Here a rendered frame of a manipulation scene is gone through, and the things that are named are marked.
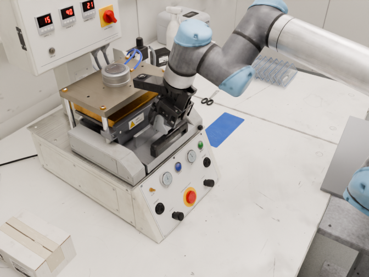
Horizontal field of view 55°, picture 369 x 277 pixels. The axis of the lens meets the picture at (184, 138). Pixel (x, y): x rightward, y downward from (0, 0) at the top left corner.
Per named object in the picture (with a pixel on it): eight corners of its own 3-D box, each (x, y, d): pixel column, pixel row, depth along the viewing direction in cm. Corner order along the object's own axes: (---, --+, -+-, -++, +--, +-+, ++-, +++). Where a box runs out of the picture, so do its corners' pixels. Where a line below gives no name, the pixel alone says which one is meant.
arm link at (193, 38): (205, 44, 72) (172, 23, 74) (189, 83, 80) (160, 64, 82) (223, 31, 77) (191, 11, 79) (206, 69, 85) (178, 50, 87)
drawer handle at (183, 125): (150, 155, 97) (149, 144, 95) (183, 128, 107) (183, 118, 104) (156, 158, 96) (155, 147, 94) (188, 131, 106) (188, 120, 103)
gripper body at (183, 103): (171, 130, 92) (184, 98, 83) (147, 110, 94) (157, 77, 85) (188, 117, 97) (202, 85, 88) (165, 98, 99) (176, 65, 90)
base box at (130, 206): (42, 168, 125) (28, 129, 115) (117, 118, 149) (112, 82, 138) (158, 244, 101) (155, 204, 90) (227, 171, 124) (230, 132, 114)
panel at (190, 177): (163, 239, 101) (138, 186, 95) (218, 179, 120) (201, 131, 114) (168, 240, 100) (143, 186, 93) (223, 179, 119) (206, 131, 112)
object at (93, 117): (74, 112, 105) (68, 84, 99) (127, 83, 119) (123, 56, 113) (117, 134, 97) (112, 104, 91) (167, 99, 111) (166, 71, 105)
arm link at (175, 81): (160, 62, 82) (182, 50, 87) (156, 77, 85) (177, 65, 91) (185, 81, 80) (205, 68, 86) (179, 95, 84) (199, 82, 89)
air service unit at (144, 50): (119, 84, 127) (115, 45, 118) (146, 69, 136) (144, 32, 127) (130, 89, 124) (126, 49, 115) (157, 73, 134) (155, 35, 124)
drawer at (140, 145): (76, 136, 110) (71, 115, 105) (126, 105, 124) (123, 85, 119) (148, 175, 97) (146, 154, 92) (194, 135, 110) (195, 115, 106)
